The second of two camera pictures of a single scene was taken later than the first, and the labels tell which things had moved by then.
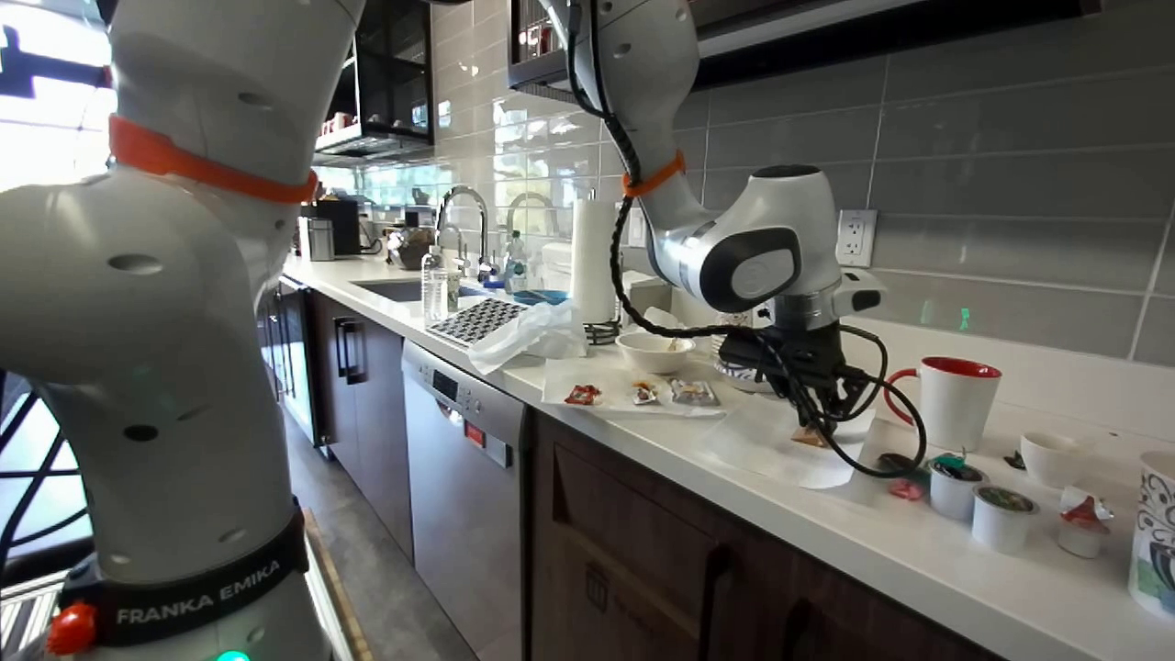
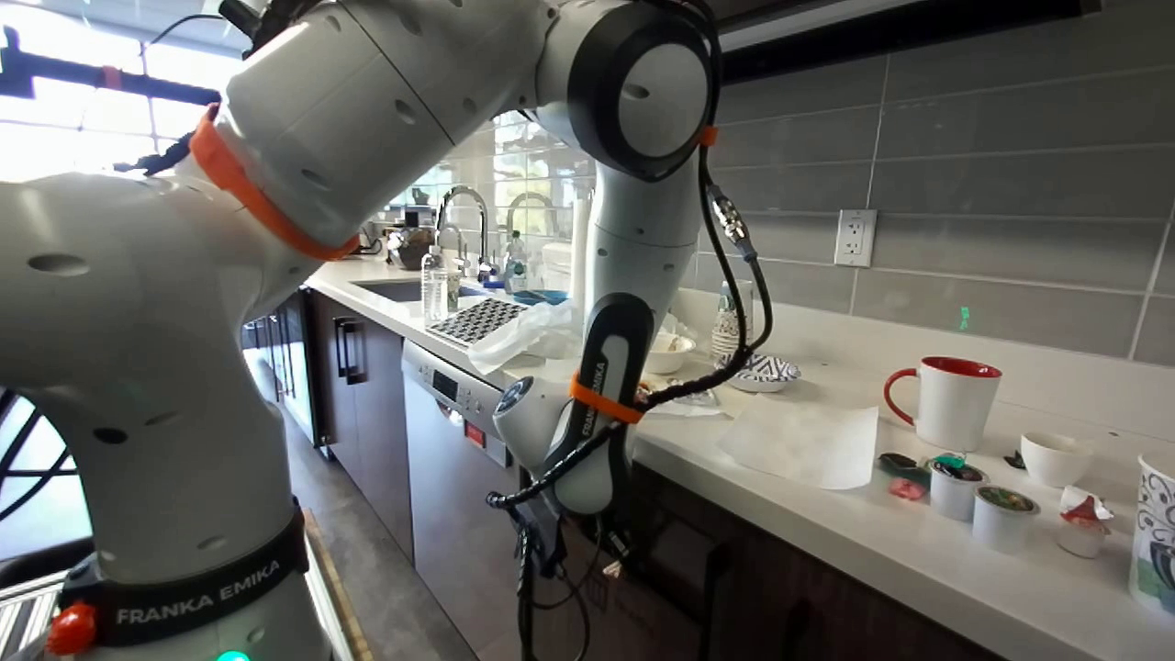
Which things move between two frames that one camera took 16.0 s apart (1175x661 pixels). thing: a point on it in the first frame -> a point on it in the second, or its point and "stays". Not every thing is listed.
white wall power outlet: x=855 y=235 stays
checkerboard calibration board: x=486 y=317 stays
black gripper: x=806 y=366 -> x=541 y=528
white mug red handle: x=951 y=398 stays
